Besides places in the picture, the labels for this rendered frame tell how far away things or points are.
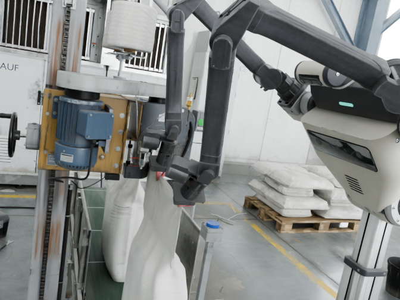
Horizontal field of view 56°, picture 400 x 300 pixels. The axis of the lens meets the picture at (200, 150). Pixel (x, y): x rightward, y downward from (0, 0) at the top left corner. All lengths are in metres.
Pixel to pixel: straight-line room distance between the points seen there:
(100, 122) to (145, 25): 0.37
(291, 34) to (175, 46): 0.57
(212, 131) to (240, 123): 5.37
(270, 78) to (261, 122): 5.15
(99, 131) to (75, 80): 0.18
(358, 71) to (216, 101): 0.31
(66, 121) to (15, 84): 2.95
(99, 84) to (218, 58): 0.63
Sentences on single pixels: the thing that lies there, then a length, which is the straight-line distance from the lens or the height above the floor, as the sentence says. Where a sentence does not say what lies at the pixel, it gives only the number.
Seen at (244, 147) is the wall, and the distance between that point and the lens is 6.42.
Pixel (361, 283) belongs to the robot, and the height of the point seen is 0.90.
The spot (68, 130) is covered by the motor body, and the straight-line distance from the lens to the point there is 1.36.
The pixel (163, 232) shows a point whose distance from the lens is 1.38.
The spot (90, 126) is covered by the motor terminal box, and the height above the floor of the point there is 1.26.
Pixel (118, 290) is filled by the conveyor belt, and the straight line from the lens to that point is 2.03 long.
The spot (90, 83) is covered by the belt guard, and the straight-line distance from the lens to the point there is 1.31.
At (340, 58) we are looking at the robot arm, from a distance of 0.83.
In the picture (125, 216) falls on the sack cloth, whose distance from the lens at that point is 1.96.
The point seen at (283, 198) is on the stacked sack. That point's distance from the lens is 4.18.
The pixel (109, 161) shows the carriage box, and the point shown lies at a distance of 1.59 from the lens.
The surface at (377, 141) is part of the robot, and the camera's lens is 1.06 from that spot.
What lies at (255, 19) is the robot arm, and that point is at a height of 1.59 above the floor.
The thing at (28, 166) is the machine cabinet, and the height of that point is 0.27.
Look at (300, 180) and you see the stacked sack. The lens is 4.17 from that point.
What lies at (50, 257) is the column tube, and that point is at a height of 0.62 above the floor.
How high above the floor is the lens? 1.46
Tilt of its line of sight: 10 degrees down
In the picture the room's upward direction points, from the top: 9 degrees clockwise
